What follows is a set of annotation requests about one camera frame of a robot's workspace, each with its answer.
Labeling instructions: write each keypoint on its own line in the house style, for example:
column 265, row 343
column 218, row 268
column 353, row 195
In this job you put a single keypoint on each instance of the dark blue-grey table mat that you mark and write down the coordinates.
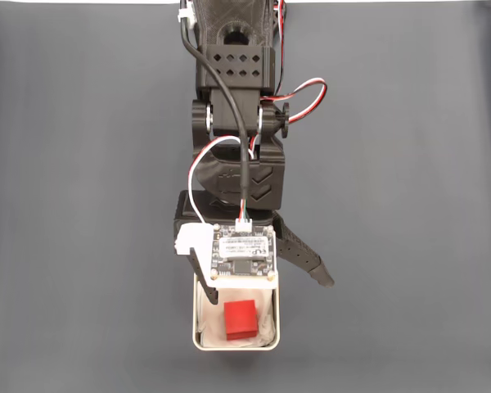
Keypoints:
column 65, row 204

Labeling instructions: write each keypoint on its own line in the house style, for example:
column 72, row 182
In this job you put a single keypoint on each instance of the white mounted camera module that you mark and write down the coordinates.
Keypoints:
column 245, row 254

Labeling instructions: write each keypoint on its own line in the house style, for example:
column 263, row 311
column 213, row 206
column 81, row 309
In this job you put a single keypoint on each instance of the red cube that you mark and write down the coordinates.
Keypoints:
column 240, row 321

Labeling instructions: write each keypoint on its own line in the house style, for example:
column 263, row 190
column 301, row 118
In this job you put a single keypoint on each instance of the small square open box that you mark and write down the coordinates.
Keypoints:
column 237, row 348

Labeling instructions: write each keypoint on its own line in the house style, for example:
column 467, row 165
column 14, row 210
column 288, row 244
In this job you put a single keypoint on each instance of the white tissue paper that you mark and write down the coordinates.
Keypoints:
column 208, row 323

